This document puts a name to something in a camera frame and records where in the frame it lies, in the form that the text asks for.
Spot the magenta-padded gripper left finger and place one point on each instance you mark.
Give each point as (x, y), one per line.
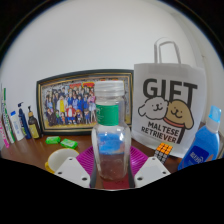
(71, 170)

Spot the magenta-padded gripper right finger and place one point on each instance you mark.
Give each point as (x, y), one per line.
(151, 168)

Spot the clear green-labelled drink bottle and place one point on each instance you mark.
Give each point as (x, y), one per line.
(111, 140)

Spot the puzzle cube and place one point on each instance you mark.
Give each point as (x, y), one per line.
(163, 151)

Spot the flat round red coaster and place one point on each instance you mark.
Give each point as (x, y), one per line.
(115, 185)

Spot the blue detergent bottle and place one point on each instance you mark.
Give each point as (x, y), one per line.
(200, 146)

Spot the amber pump bottle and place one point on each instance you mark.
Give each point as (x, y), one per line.
(33, 126)

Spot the dark blue pump bottle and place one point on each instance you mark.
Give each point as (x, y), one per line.
(24, 125)

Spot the framed group photo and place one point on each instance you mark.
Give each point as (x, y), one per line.
(66, 103)

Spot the white bottle with blue cap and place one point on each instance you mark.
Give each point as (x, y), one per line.
(16, 128)

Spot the white paper gift bag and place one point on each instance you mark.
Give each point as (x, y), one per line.
(170, 100)

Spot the white and green long box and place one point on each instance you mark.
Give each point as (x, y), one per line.
(7, 116)

